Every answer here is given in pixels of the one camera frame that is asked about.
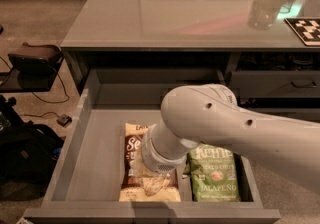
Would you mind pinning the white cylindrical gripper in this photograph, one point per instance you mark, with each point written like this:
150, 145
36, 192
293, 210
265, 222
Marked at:
157, 161

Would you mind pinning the brown sea salt chip bag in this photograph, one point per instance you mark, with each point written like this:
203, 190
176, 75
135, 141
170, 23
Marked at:
144, 189

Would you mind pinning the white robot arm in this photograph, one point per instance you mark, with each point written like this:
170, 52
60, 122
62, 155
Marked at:
209, 114

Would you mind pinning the grey open top drawer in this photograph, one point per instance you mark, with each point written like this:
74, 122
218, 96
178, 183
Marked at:
86, 183

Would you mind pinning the green jalapeno chip bag front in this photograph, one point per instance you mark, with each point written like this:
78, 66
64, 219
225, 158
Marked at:
213, 174

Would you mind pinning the black bag on floor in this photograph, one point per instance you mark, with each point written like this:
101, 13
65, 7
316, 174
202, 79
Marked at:
28, 151

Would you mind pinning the grey right upper drawer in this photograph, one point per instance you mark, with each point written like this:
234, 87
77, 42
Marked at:
276, 84

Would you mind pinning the grey counter cabinet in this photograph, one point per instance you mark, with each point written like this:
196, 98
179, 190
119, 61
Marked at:
186, 34

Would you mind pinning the small black power adapter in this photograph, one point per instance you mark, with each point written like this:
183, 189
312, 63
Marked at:
64, 120

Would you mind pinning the black device on stand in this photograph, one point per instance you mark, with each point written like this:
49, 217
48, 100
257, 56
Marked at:
34, 68

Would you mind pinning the black white fiducial marker board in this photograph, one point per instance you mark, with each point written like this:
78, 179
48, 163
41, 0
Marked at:
306, 28

